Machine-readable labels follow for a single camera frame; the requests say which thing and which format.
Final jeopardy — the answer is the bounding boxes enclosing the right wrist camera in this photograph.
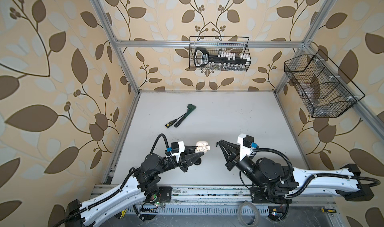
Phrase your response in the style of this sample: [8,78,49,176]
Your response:
[238,134,259,161]

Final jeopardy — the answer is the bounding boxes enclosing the back wire basket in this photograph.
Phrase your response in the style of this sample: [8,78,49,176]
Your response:
[189,35,252,72]

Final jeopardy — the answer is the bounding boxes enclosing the black tool in basket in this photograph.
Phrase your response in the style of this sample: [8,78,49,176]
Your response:
[192,47,252,69]

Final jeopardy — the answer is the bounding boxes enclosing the black round charging case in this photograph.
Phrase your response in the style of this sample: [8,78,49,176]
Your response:
[194,158,202,166]

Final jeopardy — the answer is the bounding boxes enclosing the wire basket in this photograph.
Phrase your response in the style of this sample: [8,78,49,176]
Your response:
[284,49,366,118]
[189,35,252,72]

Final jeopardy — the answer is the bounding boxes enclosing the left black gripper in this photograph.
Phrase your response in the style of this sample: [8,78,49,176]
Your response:
[154,146,202,177]

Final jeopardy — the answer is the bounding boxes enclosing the small yellow screwdriver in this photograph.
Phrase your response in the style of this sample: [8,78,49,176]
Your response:
[321,208,337,214]

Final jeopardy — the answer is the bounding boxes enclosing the right wire basket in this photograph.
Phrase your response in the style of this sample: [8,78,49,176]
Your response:
[284,49,366,118]

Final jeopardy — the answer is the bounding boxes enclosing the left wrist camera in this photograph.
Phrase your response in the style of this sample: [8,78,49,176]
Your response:
[166,141,185,163]

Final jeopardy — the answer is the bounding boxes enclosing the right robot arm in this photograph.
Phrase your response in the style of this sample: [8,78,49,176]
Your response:
[217,136,381,204]

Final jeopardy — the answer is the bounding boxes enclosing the cream earbud charging case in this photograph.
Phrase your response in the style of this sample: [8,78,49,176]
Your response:
[195,141,211,153]

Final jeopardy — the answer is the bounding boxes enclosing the black yellow screwdriver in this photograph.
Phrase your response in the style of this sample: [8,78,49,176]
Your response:
[165,119,178,128]

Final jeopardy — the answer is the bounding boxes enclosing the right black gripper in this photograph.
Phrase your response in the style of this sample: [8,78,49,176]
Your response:
[219,140,265,190]

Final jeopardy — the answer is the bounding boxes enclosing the green pipe wrench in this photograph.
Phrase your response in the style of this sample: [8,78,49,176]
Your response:
[174,104,197,128]

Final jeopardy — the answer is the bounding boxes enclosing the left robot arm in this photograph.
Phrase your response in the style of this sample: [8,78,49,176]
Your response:
[54,134,211,227]

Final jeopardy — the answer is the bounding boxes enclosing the white tape roll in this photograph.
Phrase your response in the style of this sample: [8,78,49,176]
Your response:
[237,201,261,227]

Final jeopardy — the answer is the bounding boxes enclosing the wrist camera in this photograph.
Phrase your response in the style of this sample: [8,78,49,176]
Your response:
[166,141,185,163]
[238,134,259,161]

